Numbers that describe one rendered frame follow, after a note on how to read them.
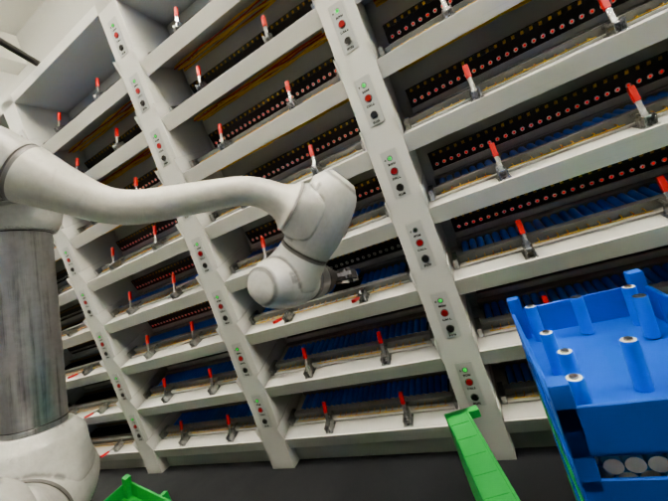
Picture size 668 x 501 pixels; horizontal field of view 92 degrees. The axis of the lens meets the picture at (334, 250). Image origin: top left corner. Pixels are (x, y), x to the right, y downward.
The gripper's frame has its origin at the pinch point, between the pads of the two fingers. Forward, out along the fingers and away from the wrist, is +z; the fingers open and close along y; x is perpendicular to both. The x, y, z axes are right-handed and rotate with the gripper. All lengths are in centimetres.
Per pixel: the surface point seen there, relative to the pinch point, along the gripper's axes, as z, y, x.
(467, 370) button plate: 2.5, -24.1, 31.8
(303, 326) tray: -1.2, 18.6, 10.7
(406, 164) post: -9.2, -26.9, -21.9
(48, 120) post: -17, 111, -103
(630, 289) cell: -24, -55, 17
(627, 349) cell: -40, -48, 21
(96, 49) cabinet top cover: -21, 66, -108
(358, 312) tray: -1.3, -0.5, 10.7
